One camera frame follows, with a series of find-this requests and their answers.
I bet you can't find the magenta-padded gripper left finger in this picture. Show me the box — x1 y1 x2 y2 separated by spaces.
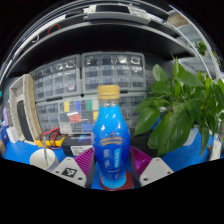
51 145 98 190

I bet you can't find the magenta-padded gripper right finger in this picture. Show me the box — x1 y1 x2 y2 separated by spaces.
128 145 175 189

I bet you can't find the blue drink bottle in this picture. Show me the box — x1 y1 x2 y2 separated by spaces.
92 84 132 190

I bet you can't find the black box with white label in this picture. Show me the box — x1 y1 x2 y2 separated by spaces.
61 133 95 157

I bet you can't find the metal stirring rod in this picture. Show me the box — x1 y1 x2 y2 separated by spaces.
42 135 49 166

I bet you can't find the yellow multimeter with leads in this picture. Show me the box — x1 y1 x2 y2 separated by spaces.
34 126 66 149

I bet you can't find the black flat case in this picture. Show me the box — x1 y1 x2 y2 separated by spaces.
129 128 158 158

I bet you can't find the green potted plant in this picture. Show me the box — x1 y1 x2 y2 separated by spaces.
133 56 224 157

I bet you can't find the small white block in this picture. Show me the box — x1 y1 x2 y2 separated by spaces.
209 138 223 161

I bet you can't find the black rectangular device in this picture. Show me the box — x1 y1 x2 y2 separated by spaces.
16 100 35 142

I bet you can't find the purple box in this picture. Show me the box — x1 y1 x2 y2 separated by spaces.
2 105 10 128

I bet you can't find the white perforated tray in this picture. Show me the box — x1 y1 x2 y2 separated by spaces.
8 73 43 145

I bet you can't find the white shelf rack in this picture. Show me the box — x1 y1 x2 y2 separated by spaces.
166 9 224 78

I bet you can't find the grey shelf unit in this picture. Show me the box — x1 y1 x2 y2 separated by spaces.
0 0 198 82

